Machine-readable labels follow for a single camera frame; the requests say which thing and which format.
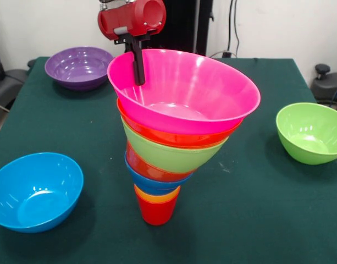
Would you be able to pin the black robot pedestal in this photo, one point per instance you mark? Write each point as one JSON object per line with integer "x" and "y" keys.
{"x": 184, "y": 27}

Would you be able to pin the dark grey chair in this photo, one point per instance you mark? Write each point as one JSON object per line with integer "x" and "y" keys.
{"x": 326, "y": 85}
{"x": 8, "y": 85}

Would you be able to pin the small ribbed orange-red bowl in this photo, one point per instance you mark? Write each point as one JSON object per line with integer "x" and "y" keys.
{"x": 146, "y": 169}

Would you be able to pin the light blue plastic bowl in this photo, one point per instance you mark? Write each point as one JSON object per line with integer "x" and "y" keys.
{"x": 36, "y": 192}

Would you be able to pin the green plastic bowl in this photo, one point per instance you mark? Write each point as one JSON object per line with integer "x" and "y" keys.
{"x": 311, "y": 132}
{"x": 168, "y": 158}

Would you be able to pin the small dark blue bowl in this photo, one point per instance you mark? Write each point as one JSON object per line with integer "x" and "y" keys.
{"x": 151, "y": 184}

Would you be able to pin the large orange-red plastic bowl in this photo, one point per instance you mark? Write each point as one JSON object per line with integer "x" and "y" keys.
{"x": 171, "y": 136}

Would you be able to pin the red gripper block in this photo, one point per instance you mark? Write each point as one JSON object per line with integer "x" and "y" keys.
{"x": 135, "y": 19}

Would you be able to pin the dark green tablecloth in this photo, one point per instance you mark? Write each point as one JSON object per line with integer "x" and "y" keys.
{"x": 239, "y": 220}

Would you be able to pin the red plastic cup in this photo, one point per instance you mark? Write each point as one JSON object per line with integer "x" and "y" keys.
{"x": 156, "y": 214}

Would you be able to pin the pink plastic bowl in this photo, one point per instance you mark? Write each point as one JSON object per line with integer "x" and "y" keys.
{"x": 184, "y": 88}

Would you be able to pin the purple plastic bowl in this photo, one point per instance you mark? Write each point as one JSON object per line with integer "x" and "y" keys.
{"x": 77, "y": 68}

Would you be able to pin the orange plastic cup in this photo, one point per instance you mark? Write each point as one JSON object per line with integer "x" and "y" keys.
{"x": 138, "y": 192}
{"x": 157, "y": 200}

